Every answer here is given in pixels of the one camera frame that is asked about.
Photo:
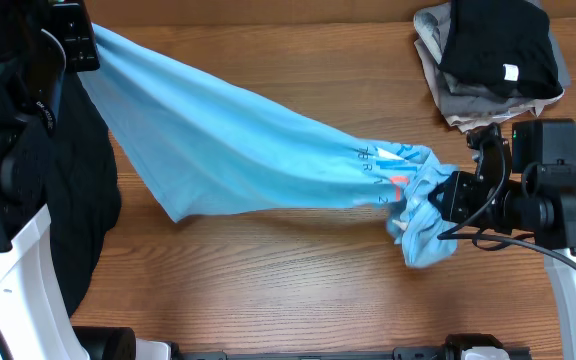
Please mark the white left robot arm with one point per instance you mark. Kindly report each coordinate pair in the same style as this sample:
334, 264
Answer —
43, 43

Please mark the light blue t-shirt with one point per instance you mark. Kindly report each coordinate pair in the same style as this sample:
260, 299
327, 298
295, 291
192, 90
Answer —
203, 146

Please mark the black garment on left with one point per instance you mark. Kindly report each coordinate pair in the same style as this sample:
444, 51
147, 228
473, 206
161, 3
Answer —
82, 192

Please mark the folded grey garment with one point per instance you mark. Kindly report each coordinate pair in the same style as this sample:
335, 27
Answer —
432, 25

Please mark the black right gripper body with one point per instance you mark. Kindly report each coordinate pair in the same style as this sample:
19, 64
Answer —
466, 196

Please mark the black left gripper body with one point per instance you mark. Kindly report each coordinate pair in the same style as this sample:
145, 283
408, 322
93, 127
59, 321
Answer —
70, 27

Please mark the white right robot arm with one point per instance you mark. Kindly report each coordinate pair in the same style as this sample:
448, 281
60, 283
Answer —
522, 193

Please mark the folded beige garment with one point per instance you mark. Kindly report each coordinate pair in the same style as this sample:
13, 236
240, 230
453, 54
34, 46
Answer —
471, 121

